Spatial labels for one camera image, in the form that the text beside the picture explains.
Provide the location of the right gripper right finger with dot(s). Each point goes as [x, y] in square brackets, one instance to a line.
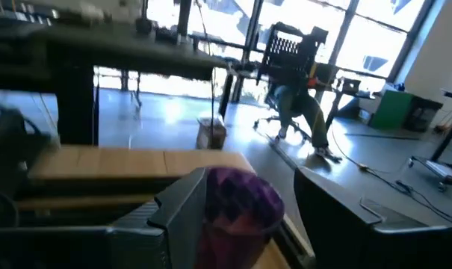
[334, 224]

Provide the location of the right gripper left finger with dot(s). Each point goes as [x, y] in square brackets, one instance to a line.
[173, 231]

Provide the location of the purple faceted cup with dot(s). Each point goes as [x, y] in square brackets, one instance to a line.
[240, 209]

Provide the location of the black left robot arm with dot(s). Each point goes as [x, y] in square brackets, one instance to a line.
[9, 149]

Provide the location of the brown cardboard box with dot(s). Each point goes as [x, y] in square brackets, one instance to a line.
[210, 134]

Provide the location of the person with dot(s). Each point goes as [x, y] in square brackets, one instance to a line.
[304, 108]

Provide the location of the green box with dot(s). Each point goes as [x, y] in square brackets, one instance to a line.
[392, 110]

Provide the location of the small black desk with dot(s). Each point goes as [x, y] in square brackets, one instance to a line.
[345, 87]

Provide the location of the black open cabinet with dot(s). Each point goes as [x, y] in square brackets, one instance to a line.
[421, 114]

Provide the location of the black rolling stand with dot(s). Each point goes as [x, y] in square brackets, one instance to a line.
[449, 134]

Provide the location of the black mesh office chair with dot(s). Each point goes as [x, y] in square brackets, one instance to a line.
[285, 52]

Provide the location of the grey folding table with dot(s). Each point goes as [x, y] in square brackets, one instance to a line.
[117, 48]

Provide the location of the large window with dark frame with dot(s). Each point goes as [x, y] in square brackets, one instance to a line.
[371, 45]

